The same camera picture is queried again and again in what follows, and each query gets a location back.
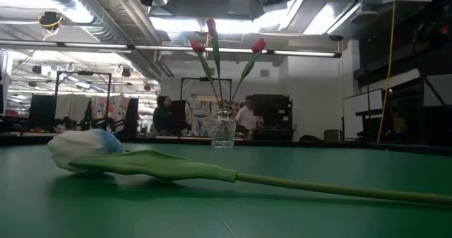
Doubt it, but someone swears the whiteboard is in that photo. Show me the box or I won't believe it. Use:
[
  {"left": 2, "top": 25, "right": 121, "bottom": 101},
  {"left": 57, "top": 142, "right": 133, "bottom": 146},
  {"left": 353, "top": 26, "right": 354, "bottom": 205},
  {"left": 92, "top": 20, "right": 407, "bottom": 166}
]
[{"left": 342, "top": 88, "right": 386, "bottom": 140}]

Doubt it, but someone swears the black metal frame stand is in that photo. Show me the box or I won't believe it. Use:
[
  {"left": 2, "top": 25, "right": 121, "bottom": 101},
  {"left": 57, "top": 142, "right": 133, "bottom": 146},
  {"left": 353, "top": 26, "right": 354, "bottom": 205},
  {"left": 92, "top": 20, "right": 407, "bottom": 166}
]
[
  {"left": 179, "top": 76, "right": 233, "bottom": 103},
  {"left": 54, "top": 69, "right": 113, "bottom": 129}
]

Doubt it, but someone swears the colourful patterned panel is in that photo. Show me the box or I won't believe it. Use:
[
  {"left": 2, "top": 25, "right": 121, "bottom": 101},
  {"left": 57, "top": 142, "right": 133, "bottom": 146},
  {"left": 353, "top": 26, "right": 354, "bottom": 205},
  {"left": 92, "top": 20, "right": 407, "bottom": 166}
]
[{"left": 90, "top": 95, "right": 131, "bottom": 126}]

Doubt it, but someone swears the black cabinet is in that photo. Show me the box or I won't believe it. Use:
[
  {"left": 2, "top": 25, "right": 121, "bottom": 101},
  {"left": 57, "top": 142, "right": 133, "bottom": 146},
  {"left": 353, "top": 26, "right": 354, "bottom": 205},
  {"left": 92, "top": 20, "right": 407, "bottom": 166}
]
[{"left": 252, "top": 93, "right": 294, "bottom": 140}]

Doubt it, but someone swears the black ceiling device yellow cable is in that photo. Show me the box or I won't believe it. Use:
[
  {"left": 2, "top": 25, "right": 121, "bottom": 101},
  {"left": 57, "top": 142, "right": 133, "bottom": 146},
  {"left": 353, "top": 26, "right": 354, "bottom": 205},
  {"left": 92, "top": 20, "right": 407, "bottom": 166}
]
[{"left": 37, "top": 11, "right": 64, "bottom": 32}]

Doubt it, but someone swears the grey bin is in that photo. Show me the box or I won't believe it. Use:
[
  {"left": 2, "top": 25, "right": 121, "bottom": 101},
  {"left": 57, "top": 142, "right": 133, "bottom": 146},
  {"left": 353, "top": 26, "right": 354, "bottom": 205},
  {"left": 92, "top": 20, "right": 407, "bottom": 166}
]
[{"left": 323, "top": 129, "right": 343, "bottom": 143}]

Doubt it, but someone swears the yellow hanging cable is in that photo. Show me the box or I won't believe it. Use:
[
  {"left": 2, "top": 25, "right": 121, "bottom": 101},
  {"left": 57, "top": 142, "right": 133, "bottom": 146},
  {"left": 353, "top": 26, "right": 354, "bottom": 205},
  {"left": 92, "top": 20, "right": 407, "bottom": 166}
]
[{"left": 376, "top": 0, "right": 398, "bottom": 143}]

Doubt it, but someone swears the white blue-tipped artificial tulip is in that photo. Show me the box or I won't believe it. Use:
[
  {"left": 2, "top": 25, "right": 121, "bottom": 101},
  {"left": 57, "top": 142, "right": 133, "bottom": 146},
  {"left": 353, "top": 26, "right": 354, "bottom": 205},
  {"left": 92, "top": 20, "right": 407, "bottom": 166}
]
[{"left": 47, "top": 128, "right": 452, "bottom": 207}]

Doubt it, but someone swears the grey rectangular ceiling duct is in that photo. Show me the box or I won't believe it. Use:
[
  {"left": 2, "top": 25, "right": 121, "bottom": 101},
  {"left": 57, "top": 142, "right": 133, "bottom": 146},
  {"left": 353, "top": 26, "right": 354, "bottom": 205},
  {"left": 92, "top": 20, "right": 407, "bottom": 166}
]
[{"left": 151, "top": 0, "right": 266, "bottom": 20}]

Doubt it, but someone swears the white teal patterned panel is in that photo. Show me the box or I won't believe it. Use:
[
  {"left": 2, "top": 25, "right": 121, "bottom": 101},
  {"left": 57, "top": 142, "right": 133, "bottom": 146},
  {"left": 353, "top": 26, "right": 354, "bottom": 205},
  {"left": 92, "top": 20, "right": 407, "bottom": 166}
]
[{"left": 186, "top": 95, "right": 220, "bottom": 137}]

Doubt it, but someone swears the person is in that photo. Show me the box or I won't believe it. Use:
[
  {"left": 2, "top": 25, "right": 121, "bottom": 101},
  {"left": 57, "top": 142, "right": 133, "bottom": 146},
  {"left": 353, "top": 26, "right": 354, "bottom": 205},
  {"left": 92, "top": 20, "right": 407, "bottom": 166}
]
[
  {"left": 234, "top": 95, "right": 264, "bottom": 131},
  {"left": 152, "top": 95, "right": 177, "bottom": 135}
]

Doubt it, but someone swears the silver ribbed ventilation duct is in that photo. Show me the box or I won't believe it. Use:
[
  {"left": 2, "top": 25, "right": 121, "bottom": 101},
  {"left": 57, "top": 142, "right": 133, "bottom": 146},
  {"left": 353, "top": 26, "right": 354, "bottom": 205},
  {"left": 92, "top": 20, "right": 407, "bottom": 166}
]
[{"left": 35, "top": 0, "right": 163, "bottom": 80}]

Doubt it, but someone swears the red artificial tulip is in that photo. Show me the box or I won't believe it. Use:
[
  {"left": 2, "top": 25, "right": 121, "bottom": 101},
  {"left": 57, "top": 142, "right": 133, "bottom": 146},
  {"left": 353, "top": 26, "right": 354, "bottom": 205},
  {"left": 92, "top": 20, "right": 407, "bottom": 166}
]
[
  {"left": 206, "top": 18, "right": 225, "bottom": 114},
  {"left": 227, "top": 37, "right": 267, "bottom": 112},
  {"left": 189, "top": 39, "right": 222, "bottom": 114}
]

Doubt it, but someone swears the green table mat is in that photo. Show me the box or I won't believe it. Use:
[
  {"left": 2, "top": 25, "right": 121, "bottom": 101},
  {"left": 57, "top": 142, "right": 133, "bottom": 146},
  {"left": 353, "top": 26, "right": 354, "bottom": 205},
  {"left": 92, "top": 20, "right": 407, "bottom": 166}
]
[{"left": 0, "top": 141, "right": 452, "bottom": 238}]

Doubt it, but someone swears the clear glass vase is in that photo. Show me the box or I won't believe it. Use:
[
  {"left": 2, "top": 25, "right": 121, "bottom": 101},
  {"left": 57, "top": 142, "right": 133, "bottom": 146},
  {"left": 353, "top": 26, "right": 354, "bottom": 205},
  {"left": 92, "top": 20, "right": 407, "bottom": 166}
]
[{"left": 210, "top": 110, "right": 237, "bottom": 149}]

